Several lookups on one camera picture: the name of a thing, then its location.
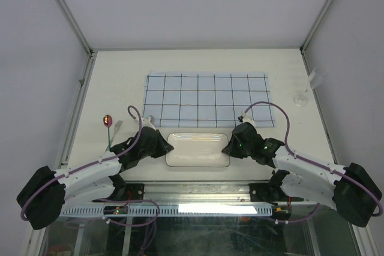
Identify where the white rectangular plate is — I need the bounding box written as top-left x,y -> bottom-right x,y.
166,132 -> 230,168

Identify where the blue checkered cloth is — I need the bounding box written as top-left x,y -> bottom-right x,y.
143,72 -> 276,128

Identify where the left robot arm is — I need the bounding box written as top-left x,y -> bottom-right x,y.
16,127 -> 174,230

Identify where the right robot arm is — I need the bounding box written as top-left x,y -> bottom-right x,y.
222,122 -> 383,227

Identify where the silver fork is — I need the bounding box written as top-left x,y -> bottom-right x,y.
106,120 -> 123,151

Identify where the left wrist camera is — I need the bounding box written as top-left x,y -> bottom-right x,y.
141,115 -> 156,129

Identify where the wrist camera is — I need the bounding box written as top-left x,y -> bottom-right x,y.
141,115 -> 156,129
238,112 -> 256,127

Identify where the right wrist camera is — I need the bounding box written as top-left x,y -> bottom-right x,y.
238,112 -> 256,127

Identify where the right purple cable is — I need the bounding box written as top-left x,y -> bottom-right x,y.
239,101 -> 384,224

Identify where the purple cable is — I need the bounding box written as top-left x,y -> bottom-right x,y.
20,106 -> 161,256
239,101 -> 384,224

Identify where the spoon with blue handle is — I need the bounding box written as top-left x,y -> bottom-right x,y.
103,115 -> 113,151

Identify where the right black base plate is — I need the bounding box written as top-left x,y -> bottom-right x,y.
248,183 -> 271,203

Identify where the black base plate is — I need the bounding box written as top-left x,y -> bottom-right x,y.
248,183 -> 271,203
120,183 -> 145,201

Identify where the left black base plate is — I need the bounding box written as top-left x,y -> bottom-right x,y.
120,183 -> 145,201

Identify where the white slotted cable duct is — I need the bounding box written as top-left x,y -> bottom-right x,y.
61,203 -> 272,218

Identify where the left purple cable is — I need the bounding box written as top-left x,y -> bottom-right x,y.
20,106 -> 161,256

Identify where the right aluminium frame post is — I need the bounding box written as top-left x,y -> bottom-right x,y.
299,0 -> 352,55

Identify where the aluminium frame post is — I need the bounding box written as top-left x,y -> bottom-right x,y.
299,0 -> 352,55
38,0 -> 94,56

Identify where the left aluminium frame post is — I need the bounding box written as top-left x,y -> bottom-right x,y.
38,0 -> 94,56

